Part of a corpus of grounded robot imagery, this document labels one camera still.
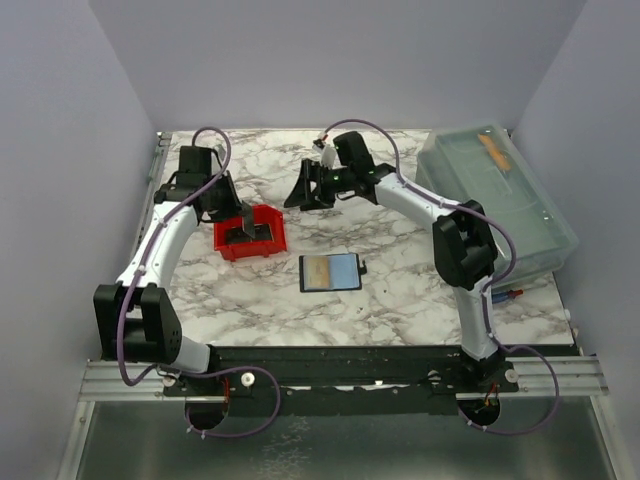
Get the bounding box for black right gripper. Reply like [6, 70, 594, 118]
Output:
[285, 159, 355, 212]

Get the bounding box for black leather card holder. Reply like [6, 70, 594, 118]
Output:
[298, 253, 368, 293]

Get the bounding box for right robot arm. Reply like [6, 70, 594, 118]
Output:
[284, 131, 498, 392]

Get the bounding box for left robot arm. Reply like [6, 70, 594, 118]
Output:
[93, 145, 243, 395]

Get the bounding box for black card in bin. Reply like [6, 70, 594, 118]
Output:
[241, 201, 256, 239]

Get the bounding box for cards in red bin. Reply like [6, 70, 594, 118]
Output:
[225, 224, 273, 245]

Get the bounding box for red plastic bin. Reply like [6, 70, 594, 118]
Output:
[213, 204, 288, 262]

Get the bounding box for green plastic storage box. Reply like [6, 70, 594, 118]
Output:
[415, 123, 578, 290]

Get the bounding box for orange tool inside box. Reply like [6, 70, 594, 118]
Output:
[477, 134, 511, 172]

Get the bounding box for small blue object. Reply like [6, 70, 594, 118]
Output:
[492, 289, 524, 304]

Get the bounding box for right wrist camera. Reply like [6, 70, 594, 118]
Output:
[313, 134, 337, 169]

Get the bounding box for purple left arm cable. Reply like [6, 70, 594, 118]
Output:
[114, 125, 284, 441]

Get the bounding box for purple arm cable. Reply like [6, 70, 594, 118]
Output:
[319, 117, 560, 435]
[114, 125, 284, 441]

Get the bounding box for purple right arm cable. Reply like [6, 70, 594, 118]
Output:
[319, 117, 560, 435]

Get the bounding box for aluminium rail frame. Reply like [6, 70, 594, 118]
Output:
[54, 130, 621, 480]

